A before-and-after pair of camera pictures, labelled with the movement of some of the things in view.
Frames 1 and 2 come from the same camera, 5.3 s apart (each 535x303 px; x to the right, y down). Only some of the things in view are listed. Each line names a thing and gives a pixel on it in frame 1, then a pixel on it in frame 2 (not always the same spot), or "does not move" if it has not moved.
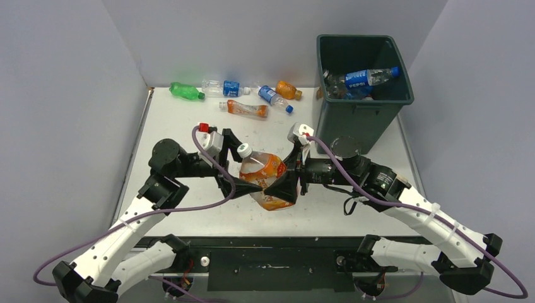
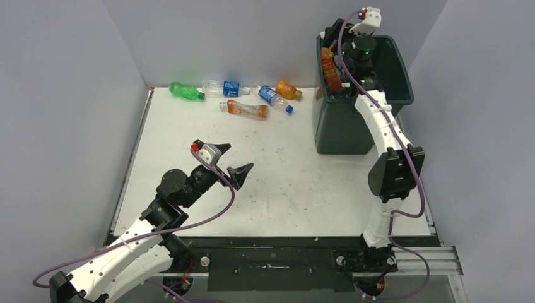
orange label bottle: x=233 y=106 does not move
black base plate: x=276 y=264 does not move
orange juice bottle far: x=288 y=90 does not move
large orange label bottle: x=262 y=170 to x=331 y=71
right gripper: x=285 y=186 to x=330 y=33
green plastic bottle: x=186 y=91 does not move
